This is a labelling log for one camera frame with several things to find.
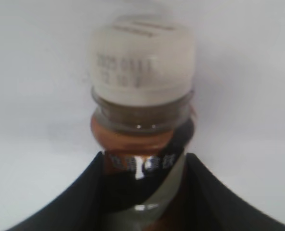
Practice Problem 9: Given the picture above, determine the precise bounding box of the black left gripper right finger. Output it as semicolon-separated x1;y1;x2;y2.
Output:
161;152;285;231

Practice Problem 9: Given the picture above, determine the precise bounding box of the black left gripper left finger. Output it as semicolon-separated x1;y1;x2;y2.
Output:
7;151;143;231

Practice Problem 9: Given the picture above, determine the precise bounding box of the brown coffee bottle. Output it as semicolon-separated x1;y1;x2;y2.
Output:
90;15;195;231

